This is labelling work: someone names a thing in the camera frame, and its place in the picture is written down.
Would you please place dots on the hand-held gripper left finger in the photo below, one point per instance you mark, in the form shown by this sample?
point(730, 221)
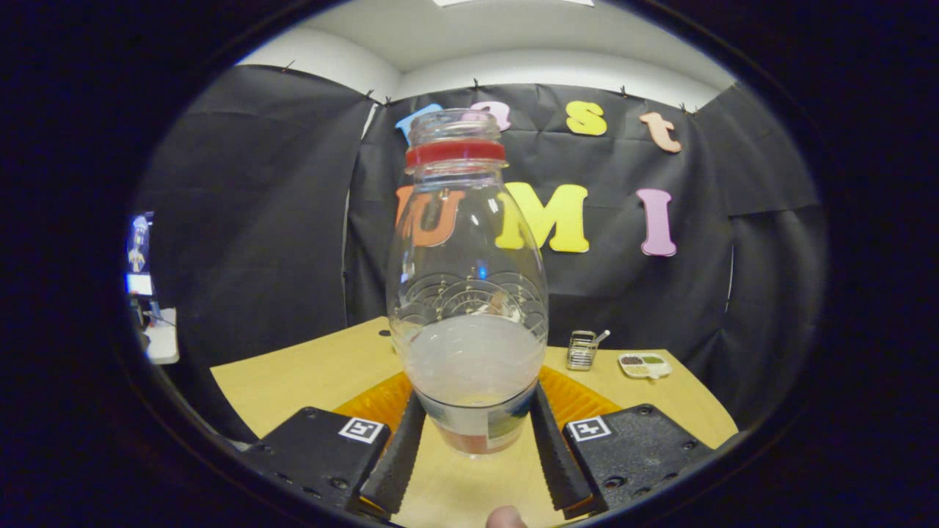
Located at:
point(396, 466)

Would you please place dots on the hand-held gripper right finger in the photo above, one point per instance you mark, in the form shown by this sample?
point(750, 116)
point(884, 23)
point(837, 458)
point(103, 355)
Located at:
point(559, 466)

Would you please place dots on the clear plastic juice bottle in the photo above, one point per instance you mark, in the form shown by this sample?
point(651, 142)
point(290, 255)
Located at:
point(469, 359)

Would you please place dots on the wooden table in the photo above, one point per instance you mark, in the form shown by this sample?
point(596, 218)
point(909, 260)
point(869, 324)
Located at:
point(315, 381)

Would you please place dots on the white divided snack tray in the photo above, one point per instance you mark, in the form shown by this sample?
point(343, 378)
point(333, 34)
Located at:
point(644, 364)

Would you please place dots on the white side desk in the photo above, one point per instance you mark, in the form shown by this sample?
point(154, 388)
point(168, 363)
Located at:
point(163, 341)

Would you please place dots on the lit computer screen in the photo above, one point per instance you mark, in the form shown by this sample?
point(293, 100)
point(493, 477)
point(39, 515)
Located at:
point(139, 253)

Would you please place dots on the large ceiling light panel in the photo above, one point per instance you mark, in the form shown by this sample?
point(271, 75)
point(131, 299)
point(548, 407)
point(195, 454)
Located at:
point(513, 2)

